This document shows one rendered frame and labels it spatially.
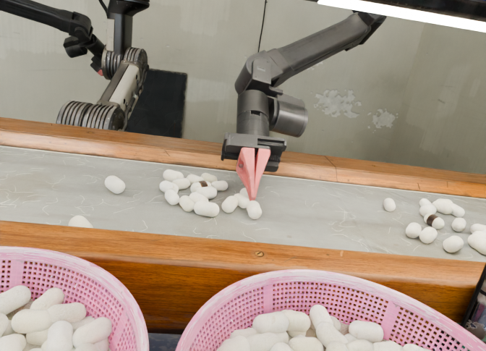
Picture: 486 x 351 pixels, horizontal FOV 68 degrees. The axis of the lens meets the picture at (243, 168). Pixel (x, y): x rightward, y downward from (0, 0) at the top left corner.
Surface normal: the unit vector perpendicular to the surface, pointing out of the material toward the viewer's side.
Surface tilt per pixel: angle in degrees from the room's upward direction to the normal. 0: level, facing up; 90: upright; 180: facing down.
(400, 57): 90
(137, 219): 0
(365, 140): 89
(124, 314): 72
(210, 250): 0
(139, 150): 45
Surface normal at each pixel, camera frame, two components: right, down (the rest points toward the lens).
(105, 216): 0.15, -0.94
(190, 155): 0.15, -0.43
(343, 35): 0.37, -0.36
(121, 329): -0.72, -0.22
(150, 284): 0.07, 0.33
